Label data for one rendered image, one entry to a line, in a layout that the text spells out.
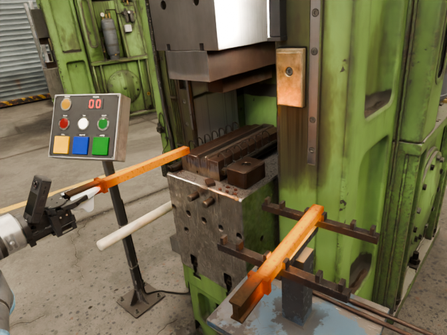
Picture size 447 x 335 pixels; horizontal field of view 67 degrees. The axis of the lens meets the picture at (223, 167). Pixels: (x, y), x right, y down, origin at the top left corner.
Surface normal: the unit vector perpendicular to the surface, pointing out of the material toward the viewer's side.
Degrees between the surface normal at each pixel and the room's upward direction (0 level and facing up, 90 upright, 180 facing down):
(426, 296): 0
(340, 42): 90
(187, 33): 90
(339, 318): 0
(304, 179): 90
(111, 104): 60
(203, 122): 90
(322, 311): 0
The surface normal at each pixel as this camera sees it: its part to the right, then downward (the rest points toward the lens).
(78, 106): -0.29, -0.09
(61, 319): -0.08, -0.91
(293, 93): -0.66, 0.36
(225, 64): 0.74, 0.22
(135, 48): 0.48, 0.14
